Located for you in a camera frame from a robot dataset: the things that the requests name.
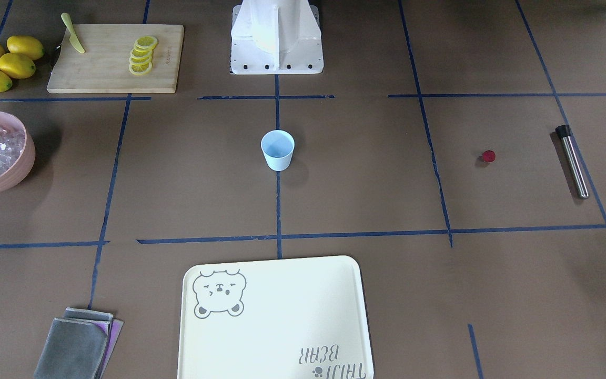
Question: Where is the red strawberry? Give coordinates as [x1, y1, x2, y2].
[481, 149, 496, 163]

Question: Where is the light blue plastic cup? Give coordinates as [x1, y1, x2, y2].
[260, 129, 296, 171]

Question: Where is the pink bowl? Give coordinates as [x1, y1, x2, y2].
[0, 111, 36, 192]

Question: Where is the yellow plastic knife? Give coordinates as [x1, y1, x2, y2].
[60, 13, 86, 54]

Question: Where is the wooden cutting board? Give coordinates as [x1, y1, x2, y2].
[47, 24, 185, 94]

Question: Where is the lemon slice front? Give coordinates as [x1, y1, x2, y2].
[128, 62, 153, 75]

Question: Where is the lemon slice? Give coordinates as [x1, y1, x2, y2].
[133, 35, 158, 51]
[130, 48, 153, 59]
[128, 55, 153, 66]
[128, 62, 153, 75]

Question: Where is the folded grey cloth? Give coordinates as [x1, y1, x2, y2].
[33, 307, 124, 378]

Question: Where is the cream bear serving tray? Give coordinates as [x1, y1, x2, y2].
[177, 256, 375, 378]

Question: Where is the steel muddler black tip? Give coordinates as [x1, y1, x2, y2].
[555, 124, 590, 200]

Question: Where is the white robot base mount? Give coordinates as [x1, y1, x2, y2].
[229, 1, 324, 75]

